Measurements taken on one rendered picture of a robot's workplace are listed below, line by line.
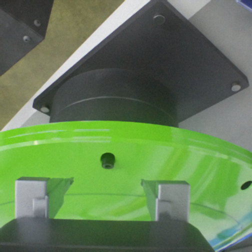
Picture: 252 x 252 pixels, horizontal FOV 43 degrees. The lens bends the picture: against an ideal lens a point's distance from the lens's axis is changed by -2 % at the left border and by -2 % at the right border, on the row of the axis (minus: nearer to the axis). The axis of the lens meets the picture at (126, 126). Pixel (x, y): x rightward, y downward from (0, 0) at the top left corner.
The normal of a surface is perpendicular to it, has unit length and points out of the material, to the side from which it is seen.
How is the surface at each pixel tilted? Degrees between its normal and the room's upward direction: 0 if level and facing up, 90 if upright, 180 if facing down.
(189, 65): 0
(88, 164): 24
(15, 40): 0
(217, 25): 0
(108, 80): 90
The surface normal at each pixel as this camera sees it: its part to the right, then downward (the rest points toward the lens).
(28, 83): 0.00, 0.83
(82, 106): -0.32, -0.54
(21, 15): 0.76, -0.36
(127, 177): 0.04, 0.53
